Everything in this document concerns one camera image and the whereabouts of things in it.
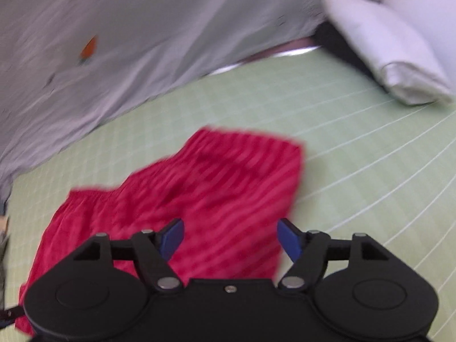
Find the grey printed backdrop sheet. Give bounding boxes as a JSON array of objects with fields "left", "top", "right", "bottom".
[{"left": 1, "top": 0, "right": 380, "bottom": 201}]

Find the green grid cutting mat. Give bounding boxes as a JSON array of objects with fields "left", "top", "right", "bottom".
[{"left": 5, "top": 49, "right": 455, "bottom": 341}]

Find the red checkered cloth garment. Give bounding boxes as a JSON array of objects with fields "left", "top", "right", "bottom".
[{"left": 14, "top": 126, "right": 307, "bottom": 337}]

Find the folded white cloth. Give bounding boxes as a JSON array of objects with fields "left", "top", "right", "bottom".
[{"left": 321, "top": 0, "right": 455, "bottom": 106}]

